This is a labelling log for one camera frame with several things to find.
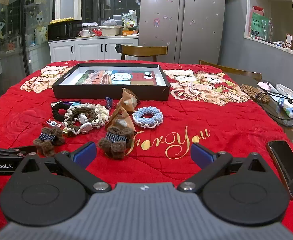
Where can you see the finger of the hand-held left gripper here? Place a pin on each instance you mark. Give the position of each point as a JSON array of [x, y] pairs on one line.
[[9, 152]]

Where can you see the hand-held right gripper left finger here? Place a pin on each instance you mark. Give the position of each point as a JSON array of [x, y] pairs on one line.
[[84, 153]]

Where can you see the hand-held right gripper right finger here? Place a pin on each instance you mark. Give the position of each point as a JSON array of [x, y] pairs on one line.
[[202, 154]]

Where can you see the white charm hair clip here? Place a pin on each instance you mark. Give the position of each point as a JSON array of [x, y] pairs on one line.
[[85, 127]]

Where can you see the brown fuzzy hair clip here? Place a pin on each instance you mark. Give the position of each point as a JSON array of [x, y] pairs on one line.
[[47, 142], [114, 147]]

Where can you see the brown and cream scrunchie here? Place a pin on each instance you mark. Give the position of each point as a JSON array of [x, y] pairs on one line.
[[72, 112]]

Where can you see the red and white hair clip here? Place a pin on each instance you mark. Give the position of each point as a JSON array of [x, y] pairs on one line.
[[52, 124]]

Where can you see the brown triangular packet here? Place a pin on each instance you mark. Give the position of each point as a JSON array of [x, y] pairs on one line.
[[119, 117], [127, 97]]

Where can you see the black scrunchie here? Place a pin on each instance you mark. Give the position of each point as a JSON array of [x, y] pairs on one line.
[[55, 112]]

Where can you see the purple hair clip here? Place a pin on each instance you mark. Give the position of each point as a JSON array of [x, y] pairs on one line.
[[71, 103]]

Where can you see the blue binder clip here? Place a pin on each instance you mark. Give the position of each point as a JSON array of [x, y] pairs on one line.
[[109, 103]]

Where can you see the blue and white scrunchie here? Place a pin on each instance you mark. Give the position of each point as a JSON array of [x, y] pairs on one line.
[[139, 117]]

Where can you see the black cardboard box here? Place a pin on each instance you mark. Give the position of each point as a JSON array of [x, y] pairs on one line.
[[161, 92]]

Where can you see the red printed blanket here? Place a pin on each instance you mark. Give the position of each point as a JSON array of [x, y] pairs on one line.
[[211, 120]]

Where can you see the wooden bead coaster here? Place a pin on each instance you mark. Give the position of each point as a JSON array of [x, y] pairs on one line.
[[251, 91]]

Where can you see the black smartphone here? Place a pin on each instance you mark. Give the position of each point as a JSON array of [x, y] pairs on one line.
[[285, 167]]

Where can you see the wooden chair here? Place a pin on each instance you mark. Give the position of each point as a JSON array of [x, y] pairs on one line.
[[231, 70], [144, 50]]

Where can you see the white plate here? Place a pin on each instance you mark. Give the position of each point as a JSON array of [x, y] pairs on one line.
[[284, 90]]

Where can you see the white kitchen cabinet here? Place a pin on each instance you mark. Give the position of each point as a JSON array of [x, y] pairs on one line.
[[91, 48]]

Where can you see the glass door with stickers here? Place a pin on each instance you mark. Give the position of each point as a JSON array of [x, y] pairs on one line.
[[9, 30]]

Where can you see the white cup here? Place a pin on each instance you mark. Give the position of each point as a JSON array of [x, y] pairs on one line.
[[84, 33]]

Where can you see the black microwave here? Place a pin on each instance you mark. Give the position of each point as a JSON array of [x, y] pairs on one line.
[[64, 31]]

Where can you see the beige plastic basin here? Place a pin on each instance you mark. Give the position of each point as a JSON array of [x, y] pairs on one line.
[[110, 30]]

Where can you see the silver refrigerator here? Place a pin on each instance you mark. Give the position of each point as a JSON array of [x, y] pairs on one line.
[[181, 22]]

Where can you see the yellow tray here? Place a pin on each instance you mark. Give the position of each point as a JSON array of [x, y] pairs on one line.
[[61, 20]]

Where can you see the green snack bag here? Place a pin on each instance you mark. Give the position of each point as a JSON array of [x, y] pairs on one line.
[[130, 18]]

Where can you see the white wall shelf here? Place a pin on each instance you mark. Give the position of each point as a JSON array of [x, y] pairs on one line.
[[276, 45]]

